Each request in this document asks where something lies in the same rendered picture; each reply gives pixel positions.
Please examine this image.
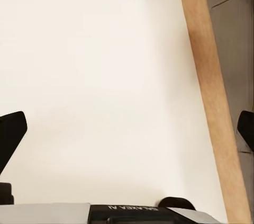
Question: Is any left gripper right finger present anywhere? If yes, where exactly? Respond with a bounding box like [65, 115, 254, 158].
[237, 110, 254, 153]

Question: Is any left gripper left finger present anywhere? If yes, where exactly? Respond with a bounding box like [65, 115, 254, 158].
[0, 110, 28, 174]

